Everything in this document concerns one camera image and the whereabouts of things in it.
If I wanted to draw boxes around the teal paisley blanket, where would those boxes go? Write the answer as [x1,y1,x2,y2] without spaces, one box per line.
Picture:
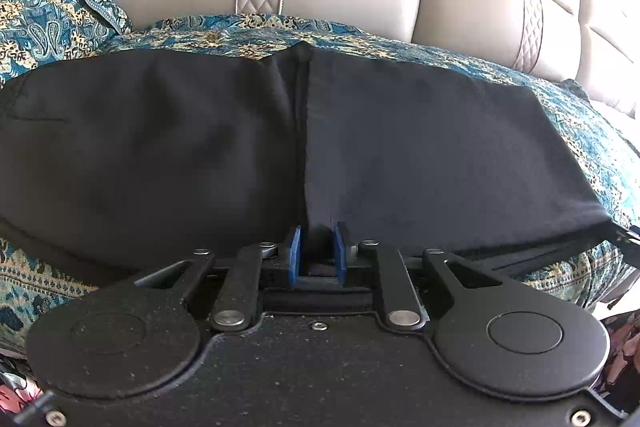
[0,0,640,360]

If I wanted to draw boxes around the dark floral clothing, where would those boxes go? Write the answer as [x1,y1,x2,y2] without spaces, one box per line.
[0,349,48,413]

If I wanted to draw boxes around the black pants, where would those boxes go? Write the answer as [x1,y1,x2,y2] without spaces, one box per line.
[0,43,640,290]

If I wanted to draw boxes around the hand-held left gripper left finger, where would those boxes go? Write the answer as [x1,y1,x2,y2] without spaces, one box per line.
[134,225,303,334]

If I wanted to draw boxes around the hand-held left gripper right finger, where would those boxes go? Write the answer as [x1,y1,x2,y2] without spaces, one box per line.
[333,220,502,331]

